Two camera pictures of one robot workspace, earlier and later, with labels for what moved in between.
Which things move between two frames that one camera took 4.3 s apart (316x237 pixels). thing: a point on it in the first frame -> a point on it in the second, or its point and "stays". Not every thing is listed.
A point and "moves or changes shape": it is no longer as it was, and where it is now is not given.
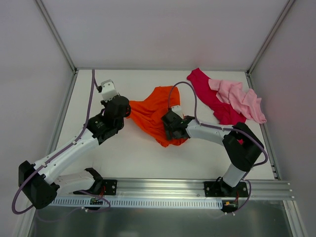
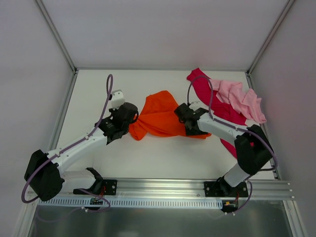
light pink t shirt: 246,102 stays
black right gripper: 168,127 -> 182,114
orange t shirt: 147,114 moves or changes shape
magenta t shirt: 225,114 stays
